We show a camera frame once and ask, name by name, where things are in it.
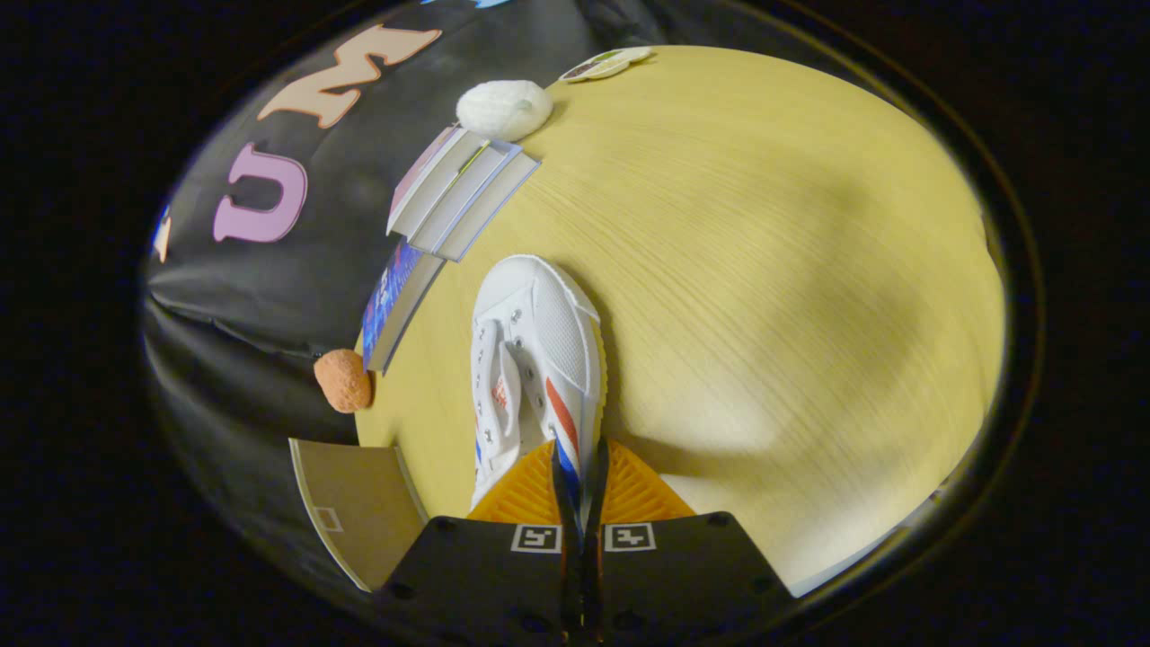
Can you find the white fluffy ball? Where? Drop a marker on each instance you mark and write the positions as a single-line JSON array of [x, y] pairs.
[[503, 110]]

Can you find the beige fabric storage box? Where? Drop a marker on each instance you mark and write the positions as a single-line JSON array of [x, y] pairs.
[[359, 503]]

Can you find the small flat printed card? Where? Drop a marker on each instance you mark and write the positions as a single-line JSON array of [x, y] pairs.
[[604, 64]]

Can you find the orange textured ball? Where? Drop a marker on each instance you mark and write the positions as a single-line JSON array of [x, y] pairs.
[[343, 381]]

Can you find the black backdrop cloth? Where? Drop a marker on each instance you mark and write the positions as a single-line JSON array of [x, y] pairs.
[[243, 314]]

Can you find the white canvas shoe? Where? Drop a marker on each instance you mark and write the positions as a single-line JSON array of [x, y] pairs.
[[548, 341]]

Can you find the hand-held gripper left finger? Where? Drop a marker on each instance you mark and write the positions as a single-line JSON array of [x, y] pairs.
[[566, 548]]

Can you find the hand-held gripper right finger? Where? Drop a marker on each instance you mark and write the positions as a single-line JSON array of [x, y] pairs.
[[597, 548]]

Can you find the light blue cover book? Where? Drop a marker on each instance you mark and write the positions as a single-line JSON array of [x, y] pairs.
[[467, 193], [499, 211]]

